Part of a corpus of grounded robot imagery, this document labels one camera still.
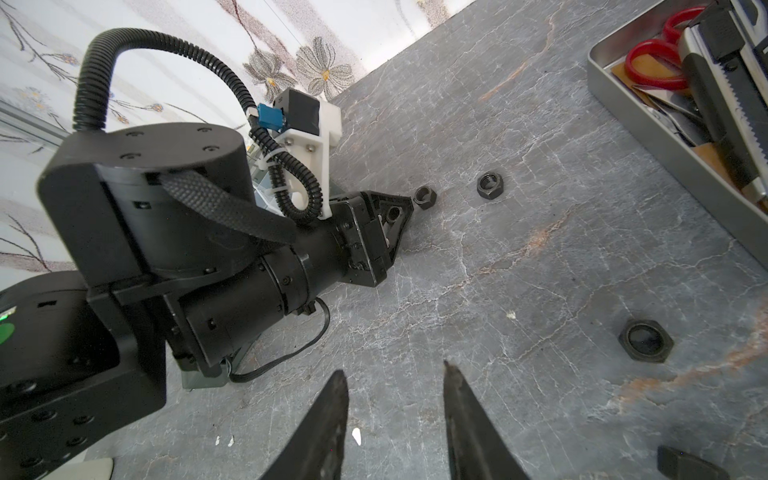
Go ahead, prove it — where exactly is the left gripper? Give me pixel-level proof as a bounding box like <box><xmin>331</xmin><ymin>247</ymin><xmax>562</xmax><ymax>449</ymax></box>
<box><xmin>329</xmin><ymin>191</ymin><xmax>414</xmax><ymax>287</ymax></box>

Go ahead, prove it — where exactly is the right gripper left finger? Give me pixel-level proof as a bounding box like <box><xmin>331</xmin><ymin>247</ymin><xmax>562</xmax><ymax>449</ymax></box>
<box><xmin>260</xmin><ymin>370</ymin><xmax>349</xmax><ymax>480</ymax></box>

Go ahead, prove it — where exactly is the black hex nut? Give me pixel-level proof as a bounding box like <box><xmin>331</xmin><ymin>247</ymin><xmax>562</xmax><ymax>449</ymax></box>
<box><xmin>476</xmin><ymin>171</ymin><xmax>504</xmax><ymax>200</ymax></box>
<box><xmin>386</xmin><ymin>206</ymin><xmax>403</xmax><ymax>224</ymax></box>
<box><xmin>618</xmin><ymin>319</ymin><xmax>674</xmax><ymax>363</ymax></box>
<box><xmin>413</xmin><ymin>185</ymin><xmax>437</xmax><ymax>210</ymax></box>
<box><xmin>657</xmin><ymin>445</ymin><xmax>731</xmax><ymax>480</ymax></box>

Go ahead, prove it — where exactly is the white pill bottle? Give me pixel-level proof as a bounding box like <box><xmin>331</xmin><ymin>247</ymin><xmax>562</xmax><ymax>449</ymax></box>
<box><xmin>43</xmin><ymin>458</ymin><xmax>114</xmax><ymax>480</ymax></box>

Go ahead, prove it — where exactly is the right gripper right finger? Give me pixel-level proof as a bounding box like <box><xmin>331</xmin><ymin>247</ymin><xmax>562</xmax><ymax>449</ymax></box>
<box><xmin>443</xmin><ymin>360</ymin><xmax>529</xmax><ymax>480</ymax></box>

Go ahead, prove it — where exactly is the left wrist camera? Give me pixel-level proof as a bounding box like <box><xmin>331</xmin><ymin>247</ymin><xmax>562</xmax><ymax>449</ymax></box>
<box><xmin>254</xmin><ymin>88</ymin><xmax>343</xmax><ymax>220</ymax></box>

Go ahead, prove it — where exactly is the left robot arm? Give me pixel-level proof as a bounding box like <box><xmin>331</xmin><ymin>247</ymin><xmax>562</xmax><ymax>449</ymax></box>
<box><xmin>1</xmin><ymin>28</ymin><xmax>414</xmax><ymax>479</ymax></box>

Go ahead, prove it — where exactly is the small tray with tools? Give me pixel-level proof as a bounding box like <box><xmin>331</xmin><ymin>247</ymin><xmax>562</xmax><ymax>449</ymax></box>
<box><xmin>587</xmin><ymin>1</ymin><xmax>767</xmax><ymax>266</ymax></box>

